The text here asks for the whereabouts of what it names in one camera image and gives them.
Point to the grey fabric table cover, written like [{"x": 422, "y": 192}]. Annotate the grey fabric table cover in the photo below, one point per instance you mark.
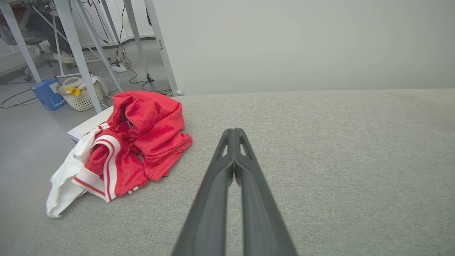
[{"x": 337, "y": 160}]

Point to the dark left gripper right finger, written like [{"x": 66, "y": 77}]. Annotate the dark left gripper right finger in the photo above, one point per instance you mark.
[{"x": 259, "y": 199}]

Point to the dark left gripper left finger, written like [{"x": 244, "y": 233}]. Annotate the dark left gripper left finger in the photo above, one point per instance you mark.
[{"x": 209, "y": 199}]

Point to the grey office chair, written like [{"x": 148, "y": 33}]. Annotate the grey office chair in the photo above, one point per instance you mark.
[{"x": 25, "y": 39}]

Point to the white plastic laundry basket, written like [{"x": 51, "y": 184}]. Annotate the white plastic laundry basket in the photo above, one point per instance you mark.
[{"x": 83, "y": 101}]

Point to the red and white shirt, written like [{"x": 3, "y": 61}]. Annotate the red and white shirt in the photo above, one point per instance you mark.
[{"x": 156, "y": 121}]

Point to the blue cardboard box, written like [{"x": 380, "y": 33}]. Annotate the blue cardboard box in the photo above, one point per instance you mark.
[{"x": 48, "y": 94}]

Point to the white power strip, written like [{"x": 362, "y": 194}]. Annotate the white power strip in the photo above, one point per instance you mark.
[{"x": 119, "y": 67}]

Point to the white partition panel with post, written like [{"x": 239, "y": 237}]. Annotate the white partition panel with post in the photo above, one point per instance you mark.
[{"x": 302, "y": 42}]

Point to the yellow item in basket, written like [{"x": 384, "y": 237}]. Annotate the yellow item in basket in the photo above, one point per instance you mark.
[{"x": 75, "y": 91}]

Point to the white metal frame desk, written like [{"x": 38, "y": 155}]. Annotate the white metal frame desk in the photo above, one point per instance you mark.
[{"x": 76, "y": 46}]

